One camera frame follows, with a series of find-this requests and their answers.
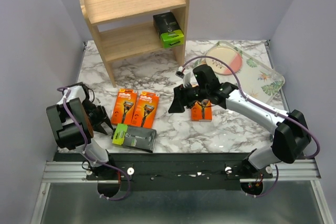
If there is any black green razor box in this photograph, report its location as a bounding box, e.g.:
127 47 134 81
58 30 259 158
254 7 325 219
153 12 184 48
112 123 157 153

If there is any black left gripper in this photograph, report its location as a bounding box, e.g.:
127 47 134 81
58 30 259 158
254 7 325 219
82 99 114 135

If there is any purple cable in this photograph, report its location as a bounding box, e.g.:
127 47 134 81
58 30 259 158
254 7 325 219
57 86 131 201
181 56 321 198

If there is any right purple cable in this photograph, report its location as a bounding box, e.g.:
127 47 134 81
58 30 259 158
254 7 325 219
181 56 321 198

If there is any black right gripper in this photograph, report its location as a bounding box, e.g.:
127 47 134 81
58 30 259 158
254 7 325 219
168 81 209 113

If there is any pink cream round plate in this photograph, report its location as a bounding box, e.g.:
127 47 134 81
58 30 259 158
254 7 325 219
205 47 243 76

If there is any orange razor box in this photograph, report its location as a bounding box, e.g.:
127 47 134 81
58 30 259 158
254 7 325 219
131 91 160 129
191 99 212 122
111 89 138 125

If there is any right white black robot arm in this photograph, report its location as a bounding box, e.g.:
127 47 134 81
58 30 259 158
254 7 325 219
169 65 311 178

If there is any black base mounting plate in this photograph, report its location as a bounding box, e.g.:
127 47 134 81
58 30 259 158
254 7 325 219
54 152 307 200

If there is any black green razor box front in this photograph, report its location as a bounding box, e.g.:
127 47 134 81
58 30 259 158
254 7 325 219
112 123 157 153

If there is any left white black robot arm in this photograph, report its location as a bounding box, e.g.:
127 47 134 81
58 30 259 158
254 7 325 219
46 82 117 179

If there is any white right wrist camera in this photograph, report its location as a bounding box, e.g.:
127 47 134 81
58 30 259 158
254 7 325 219
175 66 191 88

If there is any aluminium rail frame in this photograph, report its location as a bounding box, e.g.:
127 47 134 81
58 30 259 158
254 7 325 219
29 40 336 224

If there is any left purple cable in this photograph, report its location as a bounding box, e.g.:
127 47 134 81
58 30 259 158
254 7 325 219
57 86 131 201

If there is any light wooden two-tier shelf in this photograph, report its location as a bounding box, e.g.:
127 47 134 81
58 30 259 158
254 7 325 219
79 0 190 87

